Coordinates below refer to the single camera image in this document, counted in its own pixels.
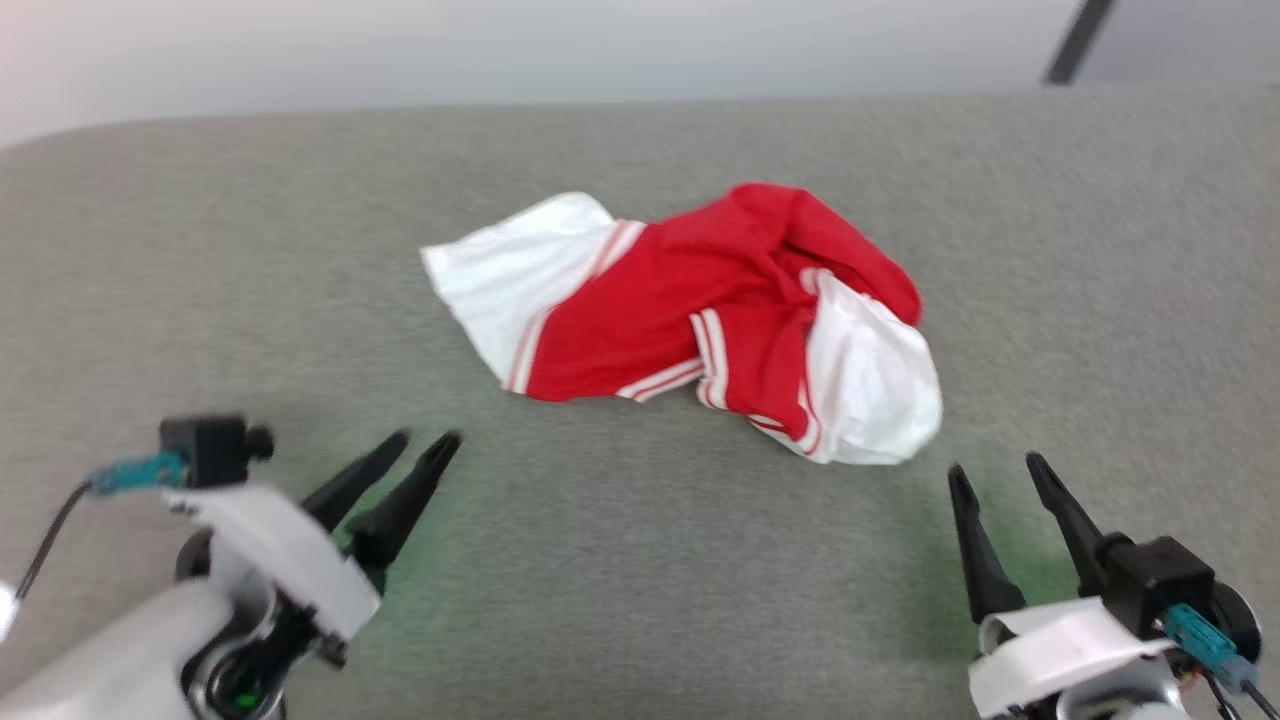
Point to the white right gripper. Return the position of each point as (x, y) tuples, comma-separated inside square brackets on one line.
[(1060, 645)]

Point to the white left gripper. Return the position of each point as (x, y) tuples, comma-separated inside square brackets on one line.
[(275, 545)]

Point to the red and white basketball jersey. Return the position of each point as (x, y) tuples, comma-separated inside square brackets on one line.
[(640, 310)]

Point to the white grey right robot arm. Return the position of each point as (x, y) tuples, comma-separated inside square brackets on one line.
[(1125, 702)]

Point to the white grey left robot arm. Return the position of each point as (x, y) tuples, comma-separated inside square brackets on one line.
[(110, 660)]

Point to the dark slanted background pole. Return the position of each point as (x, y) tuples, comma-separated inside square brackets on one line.
[(1078, 40)]

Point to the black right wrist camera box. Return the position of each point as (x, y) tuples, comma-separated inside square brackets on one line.
[(1155, 580)]

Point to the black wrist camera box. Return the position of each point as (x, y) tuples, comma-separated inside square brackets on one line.
[(1155, 580), (210, 450)]

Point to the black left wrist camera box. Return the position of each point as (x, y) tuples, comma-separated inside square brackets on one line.
[(210, 450)]

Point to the teal right camera connector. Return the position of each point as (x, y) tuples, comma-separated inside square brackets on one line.
[(1200, 635)]

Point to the teal camera connector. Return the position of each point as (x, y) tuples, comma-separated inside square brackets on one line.
[(1200, 635), (140, 472)]

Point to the teal left camera connector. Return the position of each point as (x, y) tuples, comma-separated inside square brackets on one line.
[(140, 472)]

